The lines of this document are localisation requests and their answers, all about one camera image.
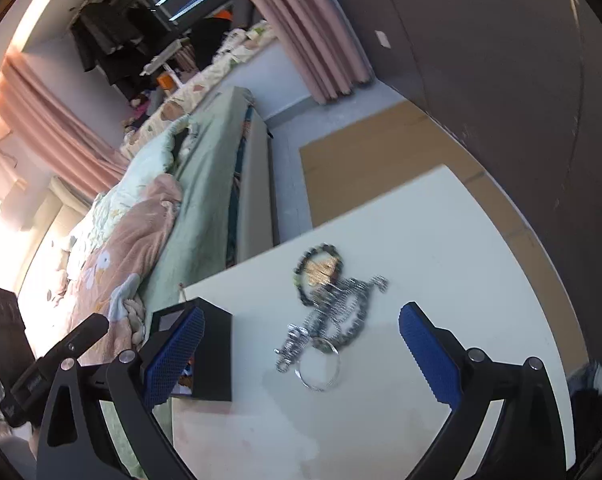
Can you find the silver bangle ring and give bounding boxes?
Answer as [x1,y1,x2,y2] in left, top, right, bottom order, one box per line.
[295,338,343,394]

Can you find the pink curtain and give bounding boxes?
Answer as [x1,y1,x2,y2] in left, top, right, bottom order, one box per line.
[251,0,374,104]
[0,49,128,200]

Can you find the left hand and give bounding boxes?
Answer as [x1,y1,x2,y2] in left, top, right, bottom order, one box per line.
[28,424,40,460]

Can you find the light green pillow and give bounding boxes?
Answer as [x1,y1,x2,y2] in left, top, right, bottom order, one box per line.
[90,115,189,223]

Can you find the pink floral blanket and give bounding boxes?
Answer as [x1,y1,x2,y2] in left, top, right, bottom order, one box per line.
[70,174,183,365]

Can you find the patterned window seat cushion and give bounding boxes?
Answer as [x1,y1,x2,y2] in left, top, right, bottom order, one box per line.
[120,20,276,160]

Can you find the brown cardboard sheet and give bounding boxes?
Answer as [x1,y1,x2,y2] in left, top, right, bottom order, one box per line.
[300,101,589,375]

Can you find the black jewelry box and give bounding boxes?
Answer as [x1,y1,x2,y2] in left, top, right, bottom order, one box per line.
[150,297,233,402]

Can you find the hanging dark clothes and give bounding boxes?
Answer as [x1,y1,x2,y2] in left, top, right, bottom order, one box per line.
[70,2,179,94]

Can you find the green bed mattress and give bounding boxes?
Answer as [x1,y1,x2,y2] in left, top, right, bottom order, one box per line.
[100,84,277,480]

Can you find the silver bear chain necklace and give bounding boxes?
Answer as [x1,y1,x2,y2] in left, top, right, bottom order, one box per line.
[273,274,390,374]

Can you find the pink curtain left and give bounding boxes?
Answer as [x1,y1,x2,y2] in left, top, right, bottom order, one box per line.
[0,49,128,200]

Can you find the dark beaded bracelet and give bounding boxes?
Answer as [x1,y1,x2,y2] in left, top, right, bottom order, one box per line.
[291,242,345,308]

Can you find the gold butterfly pendant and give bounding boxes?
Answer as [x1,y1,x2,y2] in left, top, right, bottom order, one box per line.
[305,256,339,287]

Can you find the pink curtain right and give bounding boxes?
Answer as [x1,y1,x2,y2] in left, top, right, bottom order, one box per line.
[251,0,374,104]

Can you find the white wall socket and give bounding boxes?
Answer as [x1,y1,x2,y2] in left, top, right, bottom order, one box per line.
[375,30,391,49]

